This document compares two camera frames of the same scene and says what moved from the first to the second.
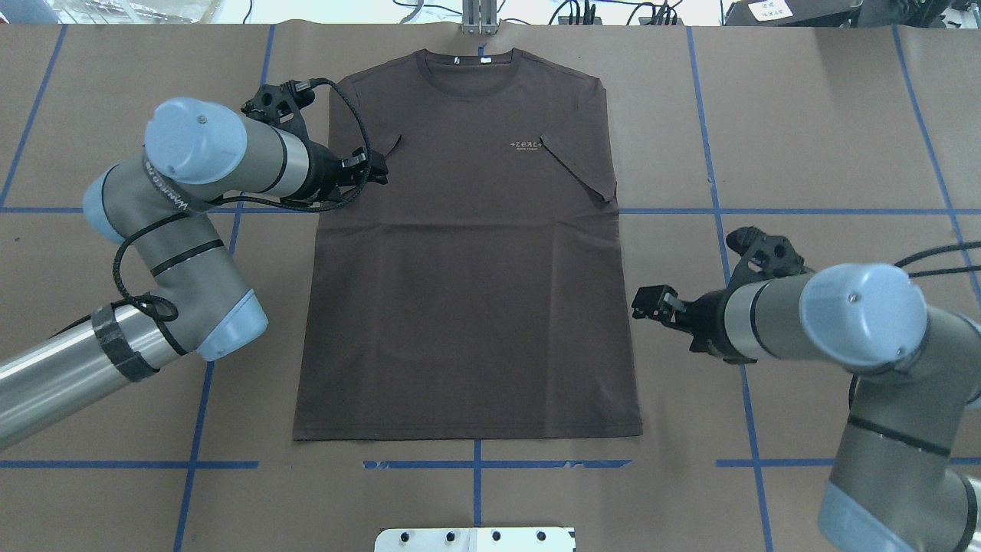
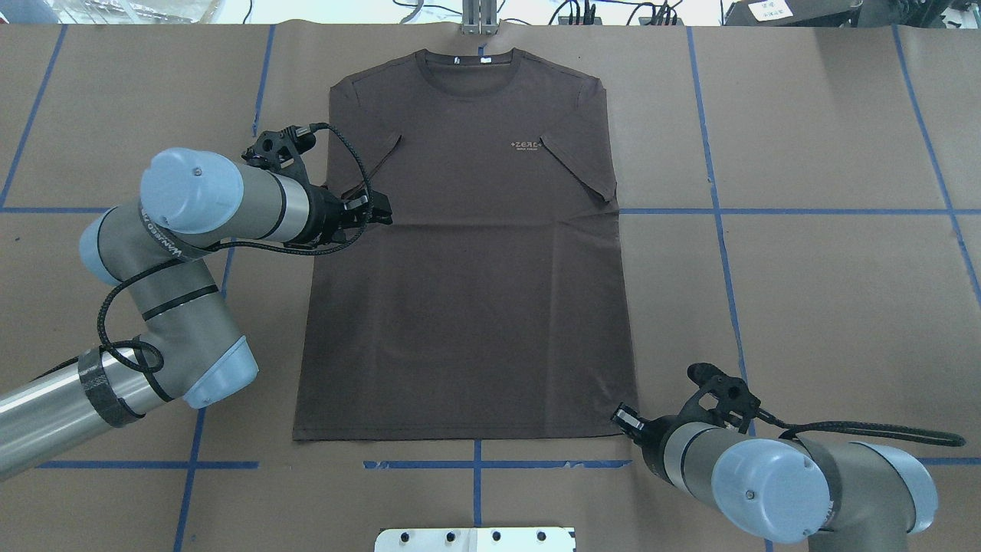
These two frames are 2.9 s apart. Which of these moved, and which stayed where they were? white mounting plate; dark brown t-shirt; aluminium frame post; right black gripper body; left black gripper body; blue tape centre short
Moved: left black gripper body; right black gripper body
Stayed: aluminium frame post; white mounting plate; blue tape centre short; dark brown t-shirt
